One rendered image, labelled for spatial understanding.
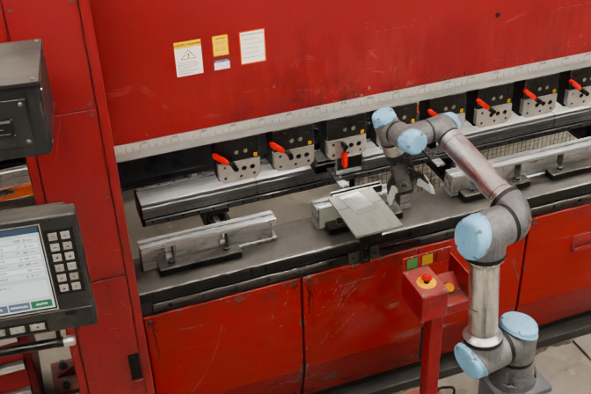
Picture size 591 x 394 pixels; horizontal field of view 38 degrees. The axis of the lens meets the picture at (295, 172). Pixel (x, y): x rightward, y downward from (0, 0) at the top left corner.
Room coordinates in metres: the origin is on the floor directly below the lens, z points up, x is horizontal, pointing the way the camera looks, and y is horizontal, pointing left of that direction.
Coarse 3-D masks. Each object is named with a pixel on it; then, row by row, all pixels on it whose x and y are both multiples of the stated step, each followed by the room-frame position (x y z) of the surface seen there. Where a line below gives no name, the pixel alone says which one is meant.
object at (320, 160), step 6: (318, 150) 2.92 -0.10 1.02; (318, 156) 2.86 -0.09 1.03; (324, 156) 2.86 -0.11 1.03; (312, 162) 2.84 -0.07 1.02; (318, 162) 2.82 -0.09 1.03; (324, 162) 2.83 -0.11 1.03; (330, 162) 2.83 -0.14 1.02; (312, 168) 2.84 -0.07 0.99; (318, 168) 2.81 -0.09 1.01; (324, 168) 2.81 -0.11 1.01; (330, 168) 2.81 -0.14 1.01; (330, 174) 2.78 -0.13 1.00; (336, 180) 2.72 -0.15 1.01; (342, 180) 2.72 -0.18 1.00; (342, 186) 2.68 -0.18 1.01; (348, 186) 2.69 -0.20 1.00
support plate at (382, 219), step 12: (360, 192) 2.65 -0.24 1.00; (372, 192) 2.64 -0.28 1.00; (336, 204) 2.57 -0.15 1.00; (384, 204) 2.56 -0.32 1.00; (348, 216) 2.49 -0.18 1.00; (360, 216) 2.49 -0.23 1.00; (372, 216) 2.48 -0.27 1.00; (384, 216) 2.48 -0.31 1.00; (396, 216) 2.48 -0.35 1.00; (348, 228) 2.43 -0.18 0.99; (360, 228) 2.42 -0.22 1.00; (372, 228) 2.41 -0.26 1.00; (384, 228) 2.41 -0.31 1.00; (396, 228) 2.42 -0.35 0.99
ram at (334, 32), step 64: (128, 0) 2.39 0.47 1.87; (192, 0) 2.45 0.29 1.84; (256, 0) 2.52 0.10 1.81; (320, 0) 2.59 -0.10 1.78; (384, 0) 2.66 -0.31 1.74; (448, 0) 2.74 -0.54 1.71; (512, 0) 2.82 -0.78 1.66; (576, 0) 2.91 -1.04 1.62; (128, 64) 2.38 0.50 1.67; (256, 64) 2.51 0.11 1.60; (320, 64) 2.59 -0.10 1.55; (384, 64) 2.66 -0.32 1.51; (448, 64) 2.74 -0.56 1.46; (512, 64) 2.83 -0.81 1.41; (576, 64) 2.92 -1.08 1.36; (128, 128) 2.37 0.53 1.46; (192, 128) 2.44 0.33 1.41; (256, 128) 2.51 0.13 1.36
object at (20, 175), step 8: (8, 160) 3.98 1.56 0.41; (16, 160) 3.99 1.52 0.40; (24, 160) 4.01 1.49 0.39; (0, 168) 3.96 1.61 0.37; (8, 168) 3.85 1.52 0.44; (16, 168) 3.85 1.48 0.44; (24, 168) 3.84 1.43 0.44; (0, 176) 3.80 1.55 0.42; (8, 176) 3.81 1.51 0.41; (16, 176) 3.82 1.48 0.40; (24, 176) 3.84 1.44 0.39; (0, 184) 3.79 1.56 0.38; (8, 184) 3.81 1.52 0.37; (16, 184) 3.82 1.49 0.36
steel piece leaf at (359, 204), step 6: (348, 198) 2.60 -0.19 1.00; (354, 198) 2.60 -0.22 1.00; (360, 198) 2.60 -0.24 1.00; (366, 198) 2.60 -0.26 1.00; (348, 204) 2.56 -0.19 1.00; (354, 204) 2.56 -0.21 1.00; (360, 204) 2.56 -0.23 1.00; (366, 204) 2.56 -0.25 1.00; (372, 204) 2.53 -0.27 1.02; (354, 210) 2.52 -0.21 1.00; (360, 210) 2.50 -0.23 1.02; (366, 210) 2.52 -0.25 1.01
